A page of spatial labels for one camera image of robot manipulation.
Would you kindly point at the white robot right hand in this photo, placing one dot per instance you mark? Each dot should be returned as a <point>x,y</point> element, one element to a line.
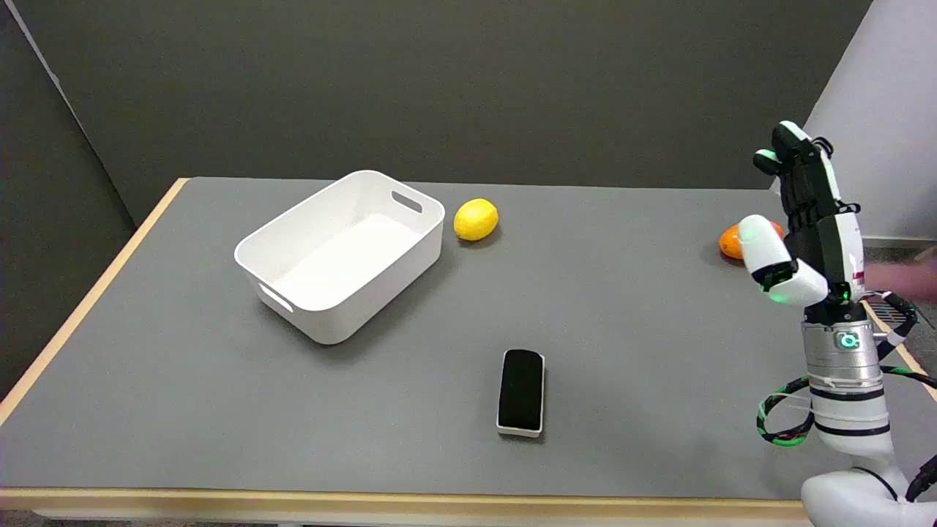
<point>834,249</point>

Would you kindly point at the black chalkboard eraser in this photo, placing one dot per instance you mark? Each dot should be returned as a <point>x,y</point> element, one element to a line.
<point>521,391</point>

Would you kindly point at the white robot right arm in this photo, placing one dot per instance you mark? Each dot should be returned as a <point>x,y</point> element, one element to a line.
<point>845,395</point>

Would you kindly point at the floor vent grille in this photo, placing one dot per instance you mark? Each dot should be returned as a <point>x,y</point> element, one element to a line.
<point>889,313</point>

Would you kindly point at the orange mango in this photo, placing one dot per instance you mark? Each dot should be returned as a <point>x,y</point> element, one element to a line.
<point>730,241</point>

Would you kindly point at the yellow lemon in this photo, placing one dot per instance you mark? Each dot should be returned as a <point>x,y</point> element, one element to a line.
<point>476,219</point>

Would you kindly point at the white plastic bin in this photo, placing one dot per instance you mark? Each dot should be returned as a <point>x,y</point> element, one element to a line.
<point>344,256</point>

